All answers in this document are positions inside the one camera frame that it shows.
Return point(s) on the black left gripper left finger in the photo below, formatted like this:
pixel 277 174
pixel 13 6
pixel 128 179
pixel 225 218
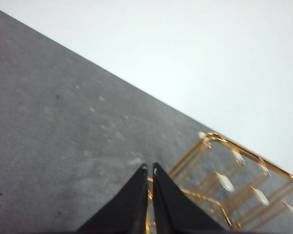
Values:
pixel 127 207

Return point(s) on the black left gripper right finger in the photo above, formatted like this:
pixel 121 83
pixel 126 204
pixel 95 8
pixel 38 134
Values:
pixel 173 209

